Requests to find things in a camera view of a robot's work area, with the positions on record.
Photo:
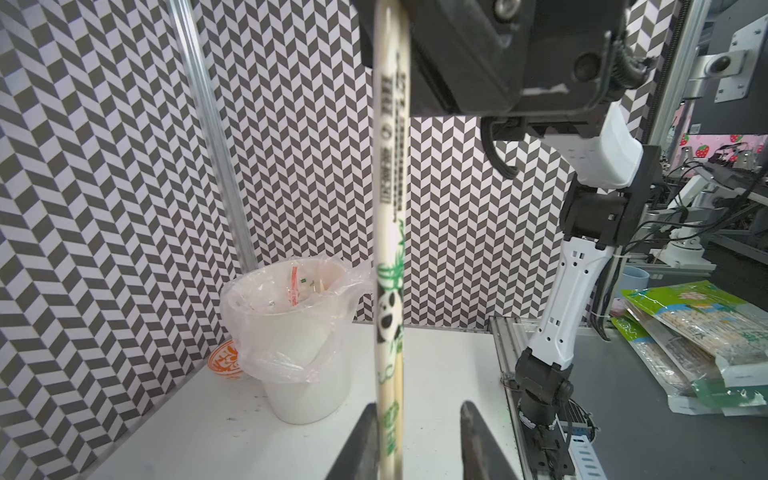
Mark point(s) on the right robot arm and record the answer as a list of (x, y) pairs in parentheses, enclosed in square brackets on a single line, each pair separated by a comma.
[(613, 174)]

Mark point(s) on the green snack packages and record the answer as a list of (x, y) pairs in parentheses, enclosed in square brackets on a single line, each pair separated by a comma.
[(705, 347)]

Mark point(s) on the white trash bucket with bag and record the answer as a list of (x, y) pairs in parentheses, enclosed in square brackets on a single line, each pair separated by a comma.
[(288, 321)]

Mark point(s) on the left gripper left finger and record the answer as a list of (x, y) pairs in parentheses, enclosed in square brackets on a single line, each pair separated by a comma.
[(358, 458)]

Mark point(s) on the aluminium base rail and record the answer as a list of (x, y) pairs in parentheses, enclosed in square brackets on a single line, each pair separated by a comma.
[(554, 434)]

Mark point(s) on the orange patterned bowl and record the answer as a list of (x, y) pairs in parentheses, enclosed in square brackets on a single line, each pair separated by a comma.
[(223, 361)]

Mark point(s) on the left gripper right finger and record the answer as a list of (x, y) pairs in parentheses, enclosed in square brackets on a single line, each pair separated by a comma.
[(482, 457)]

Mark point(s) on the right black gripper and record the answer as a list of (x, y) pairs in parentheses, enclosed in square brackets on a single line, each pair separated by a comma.
[(543, 60)]

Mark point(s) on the chopsticks panda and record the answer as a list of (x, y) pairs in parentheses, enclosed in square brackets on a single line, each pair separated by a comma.
[(391, 109)]

